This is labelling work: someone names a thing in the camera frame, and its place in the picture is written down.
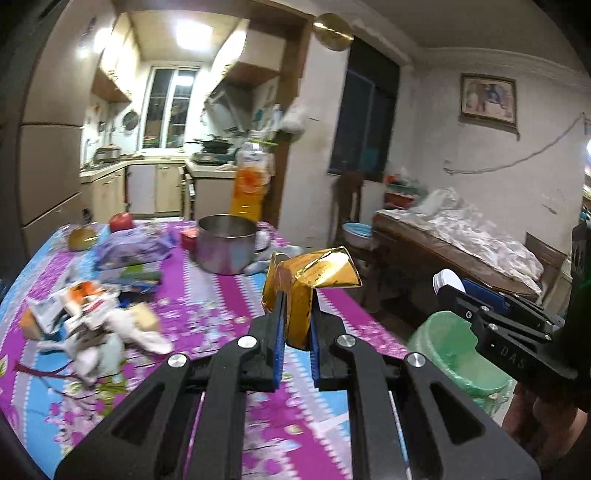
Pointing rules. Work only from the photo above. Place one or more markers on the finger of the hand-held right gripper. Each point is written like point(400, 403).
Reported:
point(485, 293)
point(471, 311)

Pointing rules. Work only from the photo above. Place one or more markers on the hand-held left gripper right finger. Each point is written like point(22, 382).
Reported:
point(315, 353)

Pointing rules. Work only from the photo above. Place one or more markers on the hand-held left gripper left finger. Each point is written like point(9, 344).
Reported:
point(277, 344)

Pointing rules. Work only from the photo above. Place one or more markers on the white plastic cap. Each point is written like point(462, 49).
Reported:
point(447, 280)

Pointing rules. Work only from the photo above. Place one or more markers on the green trash bin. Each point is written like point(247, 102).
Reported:
point(443, 341)

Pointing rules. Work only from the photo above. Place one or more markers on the gold foil packet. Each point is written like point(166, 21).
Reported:
point(300, 286)

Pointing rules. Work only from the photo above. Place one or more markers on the yellow sponge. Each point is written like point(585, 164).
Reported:
point(144, 315)

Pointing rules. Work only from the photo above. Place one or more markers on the grey white cloth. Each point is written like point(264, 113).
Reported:
point(94, 360)

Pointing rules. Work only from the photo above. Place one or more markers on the person's right hand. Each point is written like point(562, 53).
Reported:
point(554, 424)

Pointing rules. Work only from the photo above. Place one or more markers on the clear plastic sheet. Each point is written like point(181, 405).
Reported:
point(480, 240)

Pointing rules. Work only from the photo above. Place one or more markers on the grey cloth glove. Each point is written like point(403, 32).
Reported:
point(272, 261)

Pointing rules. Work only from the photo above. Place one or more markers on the purple floral tablecloth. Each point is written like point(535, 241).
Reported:
point(207, 295)

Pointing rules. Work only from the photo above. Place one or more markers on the dark wooden table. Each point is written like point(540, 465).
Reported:
point(415, 244)

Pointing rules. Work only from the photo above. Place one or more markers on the steel pot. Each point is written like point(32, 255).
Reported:
point(224, 249)

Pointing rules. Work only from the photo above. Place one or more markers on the blue basin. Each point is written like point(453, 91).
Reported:
point(358, 233)

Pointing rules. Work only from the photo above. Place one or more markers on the small red box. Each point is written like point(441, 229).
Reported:
point(188, 240)

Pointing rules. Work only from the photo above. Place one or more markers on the blue green snack packet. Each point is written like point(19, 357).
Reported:
point(134, 279)

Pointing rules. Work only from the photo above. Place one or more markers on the orange juice bottle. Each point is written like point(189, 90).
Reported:
point(249, 184)

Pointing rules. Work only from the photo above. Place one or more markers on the purple tissue pack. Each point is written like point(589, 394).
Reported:
point(134, 249)

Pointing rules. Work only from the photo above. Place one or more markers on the framed picture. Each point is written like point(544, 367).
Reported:
point(488, 99)

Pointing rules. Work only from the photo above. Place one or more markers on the red apple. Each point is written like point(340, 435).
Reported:
point(121, 222)

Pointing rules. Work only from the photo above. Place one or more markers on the black wok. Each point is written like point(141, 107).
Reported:
point(213, 144)

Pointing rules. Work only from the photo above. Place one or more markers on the dark window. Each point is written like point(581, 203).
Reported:
point(364, 115)

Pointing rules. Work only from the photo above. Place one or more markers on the yellow pear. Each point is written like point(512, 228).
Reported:
point(83, 238)

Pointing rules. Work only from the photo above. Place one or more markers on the white plastic bag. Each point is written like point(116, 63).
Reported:
point(294, 117)

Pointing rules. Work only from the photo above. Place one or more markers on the small white carton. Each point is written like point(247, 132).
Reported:
point(46, 314)

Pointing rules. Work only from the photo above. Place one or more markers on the range hood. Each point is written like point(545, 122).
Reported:
point(228, 113)

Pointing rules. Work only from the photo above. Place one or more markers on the orange sponge piece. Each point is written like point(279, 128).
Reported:
point(31, 323)

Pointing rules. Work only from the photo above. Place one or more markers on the kitchen window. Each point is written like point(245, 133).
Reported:
point(168, 108)

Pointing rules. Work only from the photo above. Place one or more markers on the beige refrigerator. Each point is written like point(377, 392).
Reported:
point(51, 161)

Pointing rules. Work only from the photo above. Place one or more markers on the round gold wall clock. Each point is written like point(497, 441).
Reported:
point(332, 31)

